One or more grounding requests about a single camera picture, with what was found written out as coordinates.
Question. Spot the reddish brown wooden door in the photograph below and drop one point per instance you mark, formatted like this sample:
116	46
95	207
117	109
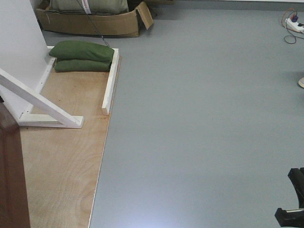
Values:
14	210

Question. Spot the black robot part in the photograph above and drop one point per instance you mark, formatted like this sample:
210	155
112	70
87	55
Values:
293	217

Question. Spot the open cardboard box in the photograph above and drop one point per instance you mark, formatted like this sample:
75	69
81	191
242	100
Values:
122	25

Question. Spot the lower green sandbag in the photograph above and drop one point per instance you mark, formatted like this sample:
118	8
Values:
67	65

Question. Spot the green sandbag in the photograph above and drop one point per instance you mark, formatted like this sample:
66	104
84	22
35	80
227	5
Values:
67	65
73	49

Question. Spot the plywood base board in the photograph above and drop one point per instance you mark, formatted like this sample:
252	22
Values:
62	165

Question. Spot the upper green sandbag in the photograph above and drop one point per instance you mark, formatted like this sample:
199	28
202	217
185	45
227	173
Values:
73	49

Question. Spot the olive green large bag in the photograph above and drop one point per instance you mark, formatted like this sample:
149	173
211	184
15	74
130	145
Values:
108	7

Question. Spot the white shoe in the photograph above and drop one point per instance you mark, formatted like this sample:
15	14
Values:
301	82

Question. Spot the white power strip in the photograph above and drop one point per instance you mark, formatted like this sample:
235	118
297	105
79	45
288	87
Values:
294	26

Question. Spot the white wooden edge rail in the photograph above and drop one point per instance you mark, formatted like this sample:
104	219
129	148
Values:
109	91

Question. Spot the white wooden door frame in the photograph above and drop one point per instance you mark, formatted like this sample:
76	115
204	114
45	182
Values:
24	68

